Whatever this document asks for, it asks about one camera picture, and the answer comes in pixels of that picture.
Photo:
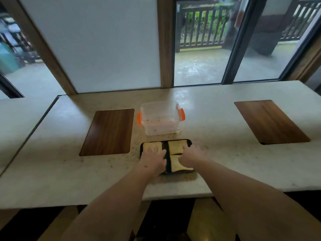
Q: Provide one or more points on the person's right hand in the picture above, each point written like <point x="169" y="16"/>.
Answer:
<point x="193" y="158"/>

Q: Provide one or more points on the person's left hand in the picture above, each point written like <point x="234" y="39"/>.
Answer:
<point x="153" y="161"/>

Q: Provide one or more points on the yellow bread slice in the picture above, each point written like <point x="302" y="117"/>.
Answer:
<point x="151" y="145"/>
<point x="176" y="166"/>
<point x="175" y="147"/>

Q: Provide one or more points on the dark green tray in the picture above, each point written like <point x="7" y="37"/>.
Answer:
<point x="165" y="148"/>

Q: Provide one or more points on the clear container with orange clips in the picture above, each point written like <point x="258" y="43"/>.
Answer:
<point x="160" y="110"/>

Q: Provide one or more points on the person's left forearm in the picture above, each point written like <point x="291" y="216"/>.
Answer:
<point x="110" y="208"/>

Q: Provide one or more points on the person's right forearm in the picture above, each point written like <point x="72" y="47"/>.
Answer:
<point x="255" y="205"/>

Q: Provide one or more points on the brown wooden inlay panel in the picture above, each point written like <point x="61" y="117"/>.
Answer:
<point x="107" y="133"/>
<point x="270" y="122"/>

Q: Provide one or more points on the dark outdoor railing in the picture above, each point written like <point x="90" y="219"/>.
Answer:
<point x="311" y="0"/>
<point x="178" y="27"/>

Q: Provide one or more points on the dark outdoor pillar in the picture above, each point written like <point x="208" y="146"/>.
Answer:
<point x="268" y="40"/>

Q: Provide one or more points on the dark outdoor furniture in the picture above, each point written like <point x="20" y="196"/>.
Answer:
<point x="25" y="52"/>

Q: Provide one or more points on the teal outdoor container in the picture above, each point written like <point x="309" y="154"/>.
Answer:
<point x="7" y="60"/>

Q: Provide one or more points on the wooden window post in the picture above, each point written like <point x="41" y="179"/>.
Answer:
<point x="306" y="65"/>
<point x="166" y="42"/>
<point x="38" y="45"/>

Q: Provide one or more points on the dark metal window frame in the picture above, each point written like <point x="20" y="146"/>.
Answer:
<point x="7" y="87"/>
<point x="242" y="40"/>

